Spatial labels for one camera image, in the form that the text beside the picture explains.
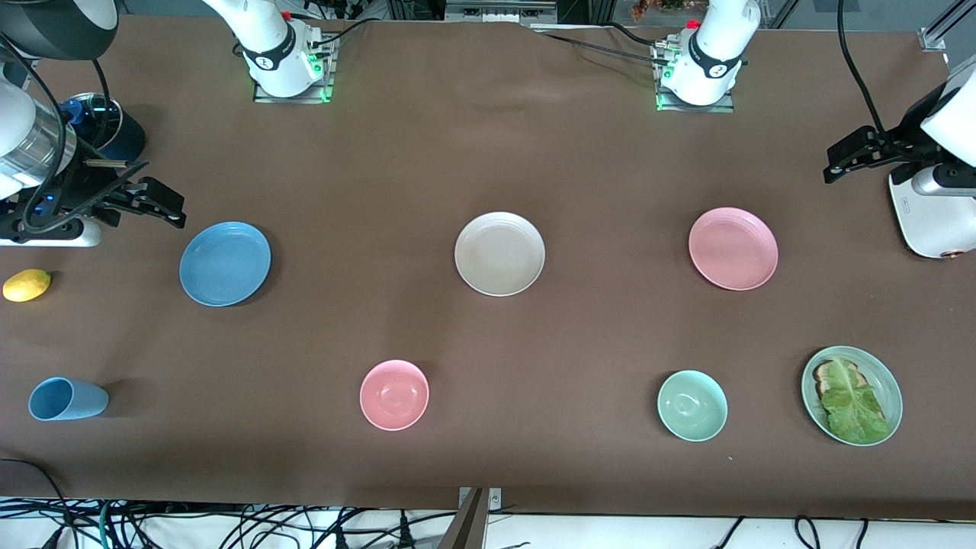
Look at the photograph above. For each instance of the small pink bowl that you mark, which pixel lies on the small pink bowl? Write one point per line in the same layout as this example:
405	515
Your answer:
394	395

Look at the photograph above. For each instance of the aluminium frame profile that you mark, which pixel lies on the aluminium frame profile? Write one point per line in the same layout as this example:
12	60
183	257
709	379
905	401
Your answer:
942	30

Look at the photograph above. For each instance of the blue cup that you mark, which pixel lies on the blue cup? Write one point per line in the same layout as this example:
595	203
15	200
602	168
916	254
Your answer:
72	399

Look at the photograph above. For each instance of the pink plate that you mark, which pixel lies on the pink plate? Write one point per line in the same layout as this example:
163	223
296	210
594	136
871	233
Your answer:
733	248

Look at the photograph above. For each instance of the orange decoration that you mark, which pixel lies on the orange decoration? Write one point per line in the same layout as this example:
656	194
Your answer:
656	8

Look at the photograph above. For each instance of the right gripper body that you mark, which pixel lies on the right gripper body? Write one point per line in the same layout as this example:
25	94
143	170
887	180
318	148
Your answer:
71	192

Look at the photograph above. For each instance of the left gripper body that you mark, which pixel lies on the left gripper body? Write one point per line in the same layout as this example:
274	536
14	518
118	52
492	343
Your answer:
902	144

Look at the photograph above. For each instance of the glass lid with blue knob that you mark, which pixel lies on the glass lid with blue knob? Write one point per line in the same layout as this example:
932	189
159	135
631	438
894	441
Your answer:
95	126

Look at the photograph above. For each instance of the brown table cloth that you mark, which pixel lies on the brown table cloth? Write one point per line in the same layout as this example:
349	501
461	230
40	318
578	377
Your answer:
488	152

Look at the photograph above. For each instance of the small green bowl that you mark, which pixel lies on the small green bowl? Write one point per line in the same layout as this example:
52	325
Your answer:
692	406

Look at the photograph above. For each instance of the white appliance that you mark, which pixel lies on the white appliance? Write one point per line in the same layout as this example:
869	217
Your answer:
926	229

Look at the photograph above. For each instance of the dark stand bar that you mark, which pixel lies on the dark stand bar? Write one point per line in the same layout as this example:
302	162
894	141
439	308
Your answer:
465	526

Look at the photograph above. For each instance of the toast slice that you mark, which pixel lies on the toast slice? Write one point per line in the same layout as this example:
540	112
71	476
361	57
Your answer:
823	375

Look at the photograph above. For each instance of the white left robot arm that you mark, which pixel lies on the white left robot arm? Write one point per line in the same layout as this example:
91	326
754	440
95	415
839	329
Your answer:
717	46

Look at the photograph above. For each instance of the yellow lemon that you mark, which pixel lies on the yellow lemon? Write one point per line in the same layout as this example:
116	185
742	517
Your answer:
27	285

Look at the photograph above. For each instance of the green plate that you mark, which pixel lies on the green plate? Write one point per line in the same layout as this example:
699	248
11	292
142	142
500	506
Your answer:
888	381

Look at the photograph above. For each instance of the small metal clamp bracket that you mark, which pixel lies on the small metal clamp bracket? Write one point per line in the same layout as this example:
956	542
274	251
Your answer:
496	499

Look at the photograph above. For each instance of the dark blue pan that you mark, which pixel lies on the dark blue pan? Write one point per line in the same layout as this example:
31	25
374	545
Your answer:
131	137

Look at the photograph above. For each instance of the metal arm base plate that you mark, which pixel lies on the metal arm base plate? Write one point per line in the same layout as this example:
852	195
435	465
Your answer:
267	97
724	108

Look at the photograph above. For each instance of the beige plate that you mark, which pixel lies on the beige plate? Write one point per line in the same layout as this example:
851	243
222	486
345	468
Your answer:
499	254

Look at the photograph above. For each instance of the green lettuce leaf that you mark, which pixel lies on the green lettuce leaf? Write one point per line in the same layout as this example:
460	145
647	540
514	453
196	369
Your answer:
854	408

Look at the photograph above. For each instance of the blue plate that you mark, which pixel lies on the blue plate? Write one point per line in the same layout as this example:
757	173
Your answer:
225	264

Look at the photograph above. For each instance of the grey metal box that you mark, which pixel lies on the grey metal box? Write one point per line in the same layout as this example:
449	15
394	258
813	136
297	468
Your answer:
499	11

